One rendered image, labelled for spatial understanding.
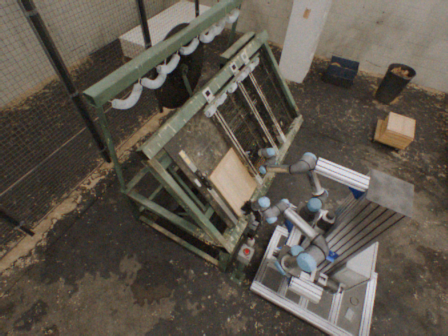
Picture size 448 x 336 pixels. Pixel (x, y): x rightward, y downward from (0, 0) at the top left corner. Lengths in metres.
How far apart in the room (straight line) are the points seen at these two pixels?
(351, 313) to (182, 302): 1.85
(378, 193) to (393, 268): 2.45
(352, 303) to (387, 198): 1.90
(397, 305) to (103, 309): 3.41
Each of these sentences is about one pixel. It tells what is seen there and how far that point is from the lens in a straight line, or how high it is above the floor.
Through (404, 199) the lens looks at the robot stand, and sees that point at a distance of 1.76.
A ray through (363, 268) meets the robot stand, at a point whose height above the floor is 1.23.
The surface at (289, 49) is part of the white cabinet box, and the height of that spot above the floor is 0.66.
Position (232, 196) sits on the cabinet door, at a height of 1.06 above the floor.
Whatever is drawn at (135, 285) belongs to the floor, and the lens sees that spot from 3.41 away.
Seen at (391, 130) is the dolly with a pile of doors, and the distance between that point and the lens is 5.03.
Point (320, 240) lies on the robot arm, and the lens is 1.81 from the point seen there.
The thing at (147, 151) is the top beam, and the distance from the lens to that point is 1.86.
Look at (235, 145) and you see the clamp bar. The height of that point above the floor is 1.37.
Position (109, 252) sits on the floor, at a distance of 3.63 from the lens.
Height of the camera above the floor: 3.22
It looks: 53 degrees down
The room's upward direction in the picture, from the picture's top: 4 degrees clockwise
